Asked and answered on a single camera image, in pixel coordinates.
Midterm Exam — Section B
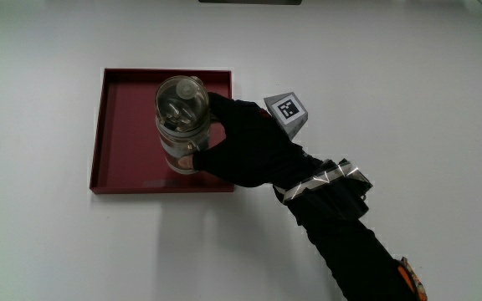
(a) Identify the dark object at table edge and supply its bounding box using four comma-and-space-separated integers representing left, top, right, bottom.
197, 0, 303, 6

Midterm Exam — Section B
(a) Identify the person's right forearm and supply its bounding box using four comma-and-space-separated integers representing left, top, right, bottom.
272, 157, 428, 301

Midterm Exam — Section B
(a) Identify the person's right hand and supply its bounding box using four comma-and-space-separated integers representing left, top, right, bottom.
177, 91, 325, 190

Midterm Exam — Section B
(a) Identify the clear plastic bottle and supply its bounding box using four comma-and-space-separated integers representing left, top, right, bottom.
154, 74, 213, 176

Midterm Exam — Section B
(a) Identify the dark red square tray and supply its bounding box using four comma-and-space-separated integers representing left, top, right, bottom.
89, 68, 236, 195

